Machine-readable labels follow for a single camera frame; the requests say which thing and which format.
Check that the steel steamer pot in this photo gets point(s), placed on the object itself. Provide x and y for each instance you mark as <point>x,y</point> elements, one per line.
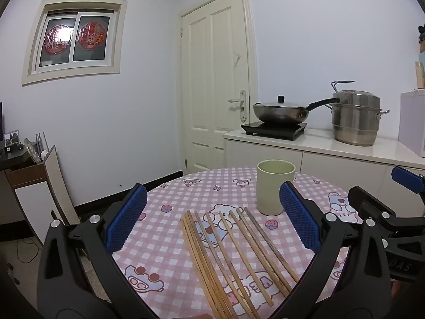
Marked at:
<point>355,123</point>

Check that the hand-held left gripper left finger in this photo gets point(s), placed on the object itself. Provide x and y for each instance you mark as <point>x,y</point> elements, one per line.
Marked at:
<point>128,219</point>

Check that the bunch of wooden chopsticks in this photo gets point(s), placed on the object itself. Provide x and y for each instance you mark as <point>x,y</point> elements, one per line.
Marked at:
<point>203,259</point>

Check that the cartoon figurine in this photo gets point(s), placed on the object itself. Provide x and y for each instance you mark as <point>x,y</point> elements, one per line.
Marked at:
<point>421,45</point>

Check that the white door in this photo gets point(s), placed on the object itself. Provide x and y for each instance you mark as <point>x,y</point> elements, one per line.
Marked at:
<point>212,73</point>

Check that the grey metal bars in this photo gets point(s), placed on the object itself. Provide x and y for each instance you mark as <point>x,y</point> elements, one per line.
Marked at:
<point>41,144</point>

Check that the round table clock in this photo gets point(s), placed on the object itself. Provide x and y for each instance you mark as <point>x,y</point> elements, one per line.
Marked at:
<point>31,149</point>

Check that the wok lid with black knob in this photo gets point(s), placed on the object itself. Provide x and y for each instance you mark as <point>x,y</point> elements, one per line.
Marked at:
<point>280,104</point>

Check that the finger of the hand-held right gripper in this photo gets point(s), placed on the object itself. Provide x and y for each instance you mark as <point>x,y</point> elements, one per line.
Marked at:
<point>367,202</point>
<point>406,178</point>

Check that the red window sticker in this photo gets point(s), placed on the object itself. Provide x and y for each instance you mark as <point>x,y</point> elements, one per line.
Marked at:
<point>91,35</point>
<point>58,40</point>

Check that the wooden side cabinet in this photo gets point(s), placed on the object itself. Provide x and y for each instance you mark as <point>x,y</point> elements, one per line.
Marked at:
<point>30,206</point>

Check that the black induction cooker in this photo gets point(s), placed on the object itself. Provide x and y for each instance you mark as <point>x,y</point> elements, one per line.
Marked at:
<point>272,131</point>

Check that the small photo frame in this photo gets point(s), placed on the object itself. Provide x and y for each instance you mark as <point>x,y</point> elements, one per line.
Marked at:
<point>11,136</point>

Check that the white framed window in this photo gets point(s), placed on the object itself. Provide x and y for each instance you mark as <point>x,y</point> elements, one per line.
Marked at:
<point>74,40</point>

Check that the pink checked tablecloth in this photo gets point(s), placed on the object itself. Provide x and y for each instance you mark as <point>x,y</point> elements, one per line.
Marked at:
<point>166,256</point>

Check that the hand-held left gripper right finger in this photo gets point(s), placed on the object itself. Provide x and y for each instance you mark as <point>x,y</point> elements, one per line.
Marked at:
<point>300,216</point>

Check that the white appliance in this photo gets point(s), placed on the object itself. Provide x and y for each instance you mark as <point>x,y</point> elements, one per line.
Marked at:
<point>413,123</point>

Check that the pale green cup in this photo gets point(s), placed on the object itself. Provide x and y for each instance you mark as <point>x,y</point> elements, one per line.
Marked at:
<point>270,192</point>

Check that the white kitchen cabinet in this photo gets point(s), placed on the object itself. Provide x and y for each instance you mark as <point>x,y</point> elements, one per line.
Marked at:
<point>332,162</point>

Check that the person's right hand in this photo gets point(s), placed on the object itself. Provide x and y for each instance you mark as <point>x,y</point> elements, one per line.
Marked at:
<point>397,288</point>

